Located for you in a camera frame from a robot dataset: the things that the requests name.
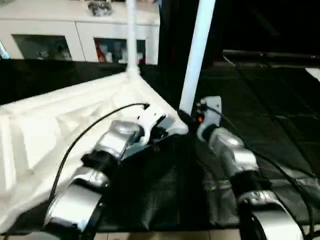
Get white plastic table leg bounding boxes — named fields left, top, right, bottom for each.
left=125, top=0, right=142, bottom=77
left=178, top=0, right=217, bottom=117

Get white plastic table top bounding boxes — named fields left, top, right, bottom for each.
left=0, top=70, right=190, bottom=233

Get black work mat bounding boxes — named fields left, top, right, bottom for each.
left=0, top=57, right=320, bottom=236

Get long black bar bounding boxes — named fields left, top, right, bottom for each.
left=222, top=49, right=320, bottom=63

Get large black cabinet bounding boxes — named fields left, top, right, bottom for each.
left=159, top=0, right=320, bottom=63

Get white board strip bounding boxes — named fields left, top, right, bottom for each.
left=304, top=67, right=320, bottom=83

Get white glass-door cabinet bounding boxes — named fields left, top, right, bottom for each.
left=0, top=0, right=162, bottom=66

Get small dark figurines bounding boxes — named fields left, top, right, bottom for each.
left=37, top=44, right=73, bottom=60

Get small grey metal object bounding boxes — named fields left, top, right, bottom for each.
left=87, top=0, right=113, bottom=16

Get light blue plastic object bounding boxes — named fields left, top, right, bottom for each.
left=0, top=40, right=11, bottom=60

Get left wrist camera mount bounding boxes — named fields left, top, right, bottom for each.
left=136, top=106, right=167, bottom=146

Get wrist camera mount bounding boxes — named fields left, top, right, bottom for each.
left=136, top=106, right=167, bottom=146
left=196, top=96, right=223, bottom=142

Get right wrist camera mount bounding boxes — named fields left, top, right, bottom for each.
left=196, top=96, right=223, bottom=142

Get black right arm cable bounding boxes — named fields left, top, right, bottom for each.
left=205, top=102, right=316, bottom=236

